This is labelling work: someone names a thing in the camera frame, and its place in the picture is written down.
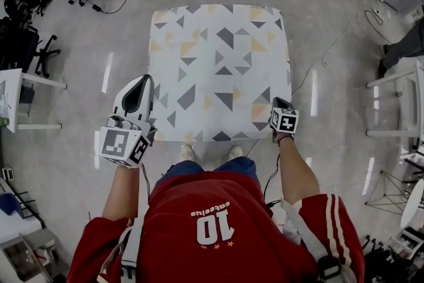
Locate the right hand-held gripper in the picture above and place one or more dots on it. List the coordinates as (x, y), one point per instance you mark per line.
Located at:
(285, 121)

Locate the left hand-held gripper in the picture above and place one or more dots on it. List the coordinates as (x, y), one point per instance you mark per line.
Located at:
(119, 142)

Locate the white cloth with triangle pattern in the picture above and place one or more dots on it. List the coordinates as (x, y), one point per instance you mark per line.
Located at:
(215, 76)

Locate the person's right forearm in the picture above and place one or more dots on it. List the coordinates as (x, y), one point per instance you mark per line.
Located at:
(296, 172)

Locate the person's left forearm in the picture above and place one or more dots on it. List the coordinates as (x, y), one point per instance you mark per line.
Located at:
(121, 192)

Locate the purple wristband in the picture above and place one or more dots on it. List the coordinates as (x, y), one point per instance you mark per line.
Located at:
(285, 138)

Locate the person's right white shoe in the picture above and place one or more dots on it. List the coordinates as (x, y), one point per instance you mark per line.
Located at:
(235, 153)

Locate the person's white shoe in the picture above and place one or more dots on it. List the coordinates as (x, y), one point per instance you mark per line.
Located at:
(235, 153)
(187, 152)

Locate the person's left white shoe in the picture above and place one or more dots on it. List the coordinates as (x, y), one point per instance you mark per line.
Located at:
(187, 152)

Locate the person's blue shorts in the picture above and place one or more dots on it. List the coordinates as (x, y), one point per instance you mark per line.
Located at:
(185, 172)

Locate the white metal-leg table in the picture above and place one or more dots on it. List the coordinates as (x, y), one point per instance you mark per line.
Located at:
(391, 133)

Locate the person's red jersey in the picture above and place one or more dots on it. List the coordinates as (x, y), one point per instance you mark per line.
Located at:
(198, 202)

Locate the white desk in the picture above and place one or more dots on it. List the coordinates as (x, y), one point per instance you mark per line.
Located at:
(8, 96)

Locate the white power strip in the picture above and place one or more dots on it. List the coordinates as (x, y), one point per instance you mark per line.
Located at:
(378, 16)

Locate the small white socket box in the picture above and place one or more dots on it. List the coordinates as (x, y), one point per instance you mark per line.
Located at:
(8, 174)

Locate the blue chair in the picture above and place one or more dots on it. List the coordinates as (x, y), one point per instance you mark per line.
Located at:
(10, 205)

